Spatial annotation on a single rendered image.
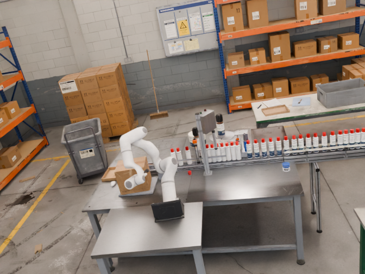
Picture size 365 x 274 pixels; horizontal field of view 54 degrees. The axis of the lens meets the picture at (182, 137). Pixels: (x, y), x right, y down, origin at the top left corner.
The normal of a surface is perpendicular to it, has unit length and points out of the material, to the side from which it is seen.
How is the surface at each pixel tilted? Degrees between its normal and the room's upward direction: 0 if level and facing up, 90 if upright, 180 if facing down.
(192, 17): 87
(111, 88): 89
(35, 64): 90
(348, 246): 0
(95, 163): 93
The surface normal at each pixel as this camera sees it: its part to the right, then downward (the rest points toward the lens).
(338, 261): -0.18, -0.90
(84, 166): 0.26, 0.41
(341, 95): -0.02, 0.40
